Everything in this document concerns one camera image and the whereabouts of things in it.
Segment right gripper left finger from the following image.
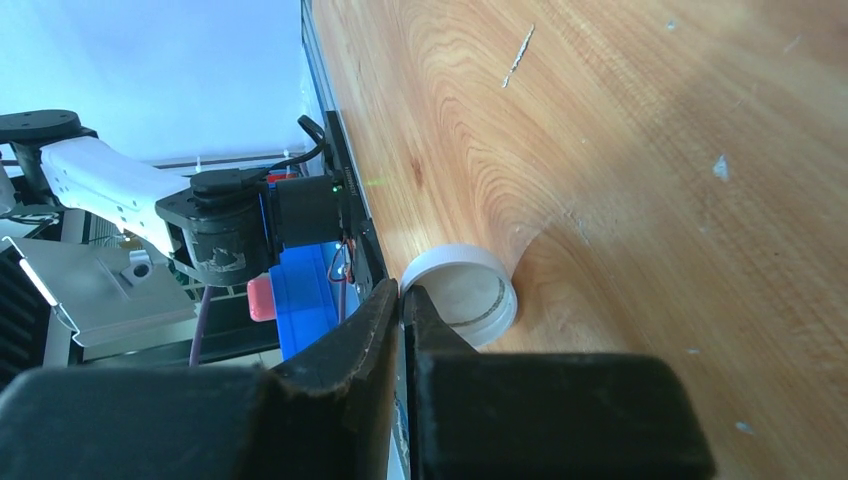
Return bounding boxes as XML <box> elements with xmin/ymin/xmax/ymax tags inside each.
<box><xmin>1</xmin><ymin>279</ymin><xmax>399</xmax><ymax>479</ymax></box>

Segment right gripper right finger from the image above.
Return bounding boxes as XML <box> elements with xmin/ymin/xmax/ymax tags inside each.
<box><xmin>402</xmin><ymin>286</ymin><xmax>716</xmax><ymax>479</ymax></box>

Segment white bottle cap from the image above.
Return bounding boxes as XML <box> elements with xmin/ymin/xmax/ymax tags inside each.
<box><xmin>400</xmin><ymin>243</ymin><xmax>518</xmax><ymax>348</ymax></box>

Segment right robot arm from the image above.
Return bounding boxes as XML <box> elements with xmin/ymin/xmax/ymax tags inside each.
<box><xmin>1</xmin><ymin>110</ymin><xmax>716</xmax><ymax>479</ymax></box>

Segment blue plastic box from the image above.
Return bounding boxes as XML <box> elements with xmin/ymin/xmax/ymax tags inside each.
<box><xmin>270</xmin><ymin>243</ymin><xmax>350</xmax><ymax>360</ymax></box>

